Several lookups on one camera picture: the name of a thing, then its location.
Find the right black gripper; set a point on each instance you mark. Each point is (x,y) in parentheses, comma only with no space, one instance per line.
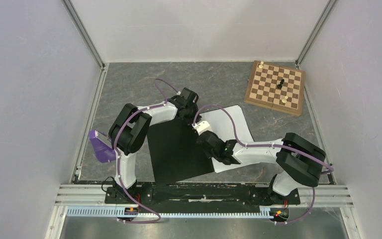
(208,155)

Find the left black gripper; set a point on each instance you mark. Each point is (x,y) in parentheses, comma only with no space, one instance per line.
(193,105)

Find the white paper sheet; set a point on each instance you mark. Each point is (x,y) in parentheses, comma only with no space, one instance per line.
(222,126)

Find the black blue file folder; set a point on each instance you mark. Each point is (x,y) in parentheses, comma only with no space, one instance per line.
(175,154)

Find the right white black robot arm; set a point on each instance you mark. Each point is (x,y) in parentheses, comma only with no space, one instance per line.
(300,160)

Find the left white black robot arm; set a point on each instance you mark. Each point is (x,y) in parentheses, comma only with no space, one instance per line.
(129,131)

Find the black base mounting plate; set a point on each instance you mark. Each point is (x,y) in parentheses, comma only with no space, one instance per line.
(202,197)

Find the wooden chessboard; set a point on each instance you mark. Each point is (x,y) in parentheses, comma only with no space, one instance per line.
(262,88)

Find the black chess piece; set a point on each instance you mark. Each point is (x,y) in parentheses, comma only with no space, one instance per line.
(280,84)

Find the purple stapler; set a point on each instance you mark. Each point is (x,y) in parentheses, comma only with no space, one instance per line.
(102,146)

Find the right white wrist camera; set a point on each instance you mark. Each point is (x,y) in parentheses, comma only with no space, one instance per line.
(202,127)

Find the white slotted cable duct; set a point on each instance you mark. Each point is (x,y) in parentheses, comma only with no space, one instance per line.
(121,212)

